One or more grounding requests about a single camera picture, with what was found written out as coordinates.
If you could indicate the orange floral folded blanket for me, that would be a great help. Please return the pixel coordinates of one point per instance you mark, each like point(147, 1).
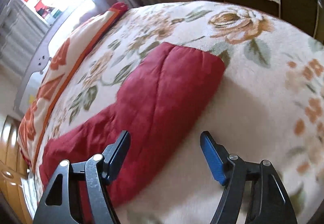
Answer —
point(61, 69)

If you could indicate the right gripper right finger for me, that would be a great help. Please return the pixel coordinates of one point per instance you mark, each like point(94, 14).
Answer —
point(269, 202)

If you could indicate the grey bed guard rail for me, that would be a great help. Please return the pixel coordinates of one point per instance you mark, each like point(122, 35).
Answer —
point(39, 59)

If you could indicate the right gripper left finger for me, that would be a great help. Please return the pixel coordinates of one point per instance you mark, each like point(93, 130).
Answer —
point(61, 201)

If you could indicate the white radiator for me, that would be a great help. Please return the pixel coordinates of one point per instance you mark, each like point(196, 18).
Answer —
point(22, 30)

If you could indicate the red quilted jacket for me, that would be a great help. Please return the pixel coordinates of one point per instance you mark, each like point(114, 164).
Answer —
point(158, 104)

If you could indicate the wooden headboard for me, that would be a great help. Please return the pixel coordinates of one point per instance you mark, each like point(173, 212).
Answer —
point(14, 169)

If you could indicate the floral cream bed blanket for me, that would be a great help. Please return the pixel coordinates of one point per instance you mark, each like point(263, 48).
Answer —
point(269, 104)

